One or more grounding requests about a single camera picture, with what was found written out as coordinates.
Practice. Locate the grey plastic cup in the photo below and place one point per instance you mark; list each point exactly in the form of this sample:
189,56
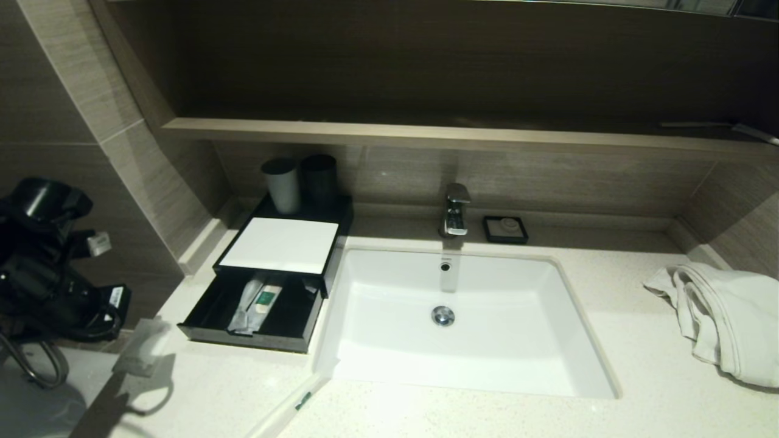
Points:
283,185

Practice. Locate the round white soap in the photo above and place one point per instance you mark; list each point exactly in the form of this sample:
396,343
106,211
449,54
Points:
508,228

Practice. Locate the long clear packet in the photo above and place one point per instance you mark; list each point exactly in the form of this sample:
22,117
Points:
246,304

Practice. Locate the white ceramic sink basin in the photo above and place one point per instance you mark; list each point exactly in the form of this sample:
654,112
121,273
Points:
517,328

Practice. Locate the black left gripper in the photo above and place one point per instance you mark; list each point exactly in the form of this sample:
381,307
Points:
85,307

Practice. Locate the toothbrush with green mark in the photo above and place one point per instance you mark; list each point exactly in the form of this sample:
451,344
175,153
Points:
292,404

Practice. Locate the chrome faucet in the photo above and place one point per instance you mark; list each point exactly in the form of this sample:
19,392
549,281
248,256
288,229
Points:
455,213

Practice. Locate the black sliding drawer tray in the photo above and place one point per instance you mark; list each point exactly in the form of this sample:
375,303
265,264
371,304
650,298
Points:
286,340

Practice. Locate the black square soap dish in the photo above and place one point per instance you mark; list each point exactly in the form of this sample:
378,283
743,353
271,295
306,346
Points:
487,236

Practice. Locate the black drawer amenity box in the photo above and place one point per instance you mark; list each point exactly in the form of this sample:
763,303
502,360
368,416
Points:
341,231

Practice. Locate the white crumpled towel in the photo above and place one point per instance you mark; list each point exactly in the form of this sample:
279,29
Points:
730,316

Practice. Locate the small clear cotton packet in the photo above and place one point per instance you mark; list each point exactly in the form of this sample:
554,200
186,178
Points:
143,350

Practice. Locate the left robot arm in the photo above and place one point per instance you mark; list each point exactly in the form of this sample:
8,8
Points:
36,231

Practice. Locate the wooden wall shelf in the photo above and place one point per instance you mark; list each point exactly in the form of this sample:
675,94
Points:
426,137

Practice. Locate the black plastic cup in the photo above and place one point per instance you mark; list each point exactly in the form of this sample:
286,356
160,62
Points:
319,179

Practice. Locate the chrome sink drain plug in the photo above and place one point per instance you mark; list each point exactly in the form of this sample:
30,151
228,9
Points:
443,316

